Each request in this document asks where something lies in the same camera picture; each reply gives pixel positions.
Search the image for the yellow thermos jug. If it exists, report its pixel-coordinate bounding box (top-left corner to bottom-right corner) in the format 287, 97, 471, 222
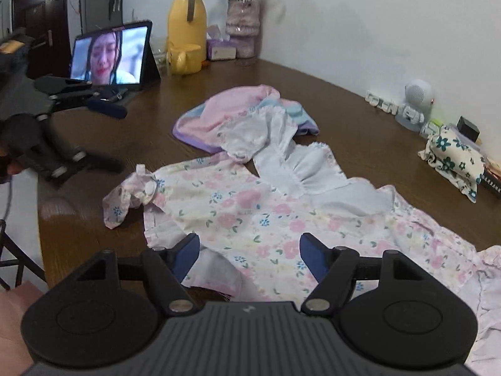
167, 0, 207, 73

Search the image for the pastel pink blue garment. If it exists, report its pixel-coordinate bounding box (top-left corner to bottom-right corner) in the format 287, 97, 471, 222
172, 84, 319, 153

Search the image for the person's left hand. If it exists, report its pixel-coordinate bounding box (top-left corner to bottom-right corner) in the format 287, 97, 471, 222
0, 144, 25, 183

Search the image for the dark green box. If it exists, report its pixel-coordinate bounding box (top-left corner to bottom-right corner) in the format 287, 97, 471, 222
479, 162, 501, 197

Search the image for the folded green floral cloth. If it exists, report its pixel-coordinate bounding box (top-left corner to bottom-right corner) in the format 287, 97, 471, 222
417, 124, 488, 203

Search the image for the white cable clip holder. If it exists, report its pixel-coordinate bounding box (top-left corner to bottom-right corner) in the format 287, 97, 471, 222
365, 90, 400, 115

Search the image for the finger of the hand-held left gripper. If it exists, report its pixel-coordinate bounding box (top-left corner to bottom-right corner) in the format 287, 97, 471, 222
34, 76, 129, 120
30, 114, 126, 183

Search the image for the pink floral dress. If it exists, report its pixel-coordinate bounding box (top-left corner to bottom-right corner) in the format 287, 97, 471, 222
102, 107, 501, 376

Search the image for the tablet with grey case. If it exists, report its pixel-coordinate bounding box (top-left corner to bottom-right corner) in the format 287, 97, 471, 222
70, 19, 162, 91

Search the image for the grey refrigerator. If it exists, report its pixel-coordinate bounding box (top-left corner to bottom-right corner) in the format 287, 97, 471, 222
80, 0, 125, 36

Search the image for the purple tissue box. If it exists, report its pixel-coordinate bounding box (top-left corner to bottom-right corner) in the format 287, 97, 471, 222
205, 25, 238, 62

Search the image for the dark wooden door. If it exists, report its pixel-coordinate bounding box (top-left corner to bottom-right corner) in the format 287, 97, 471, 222
11, 0, 71, 81

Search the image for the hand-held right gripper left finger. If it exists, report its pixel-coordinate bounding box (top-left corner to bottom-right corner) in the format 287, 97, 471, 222
76, 233, 201, 317

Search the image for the clear glass cup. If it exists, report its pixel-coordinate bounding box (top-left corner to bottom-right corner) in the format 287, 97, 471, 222
151, 35, 170, 76

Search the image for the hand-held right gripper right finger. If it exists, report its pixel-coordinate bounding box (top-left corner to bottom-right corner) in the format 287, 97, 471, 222
299, 232, 425, 317

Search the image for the pink fuzzy vase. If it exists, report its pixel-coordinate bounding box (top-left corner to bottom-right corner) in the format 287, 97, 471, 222
226, 0, 261, 66

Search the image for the white robot-shaped speaker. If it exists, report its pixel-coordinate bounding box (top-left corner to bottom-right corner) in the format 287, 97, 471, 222
395, 79, 436, 131

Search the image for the yellow mug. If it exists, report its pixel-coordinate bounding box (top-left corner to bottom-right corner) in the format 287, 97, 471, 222
166, 43, 203, 75

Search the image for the small black box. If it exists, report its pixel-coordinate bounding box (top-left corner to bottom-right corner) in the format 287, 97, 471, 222
457, 116, 481, 143

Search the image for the black metal stand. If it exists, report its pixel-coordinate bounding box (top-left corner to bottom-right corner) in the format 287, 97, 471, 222
0, 219, 47, 291

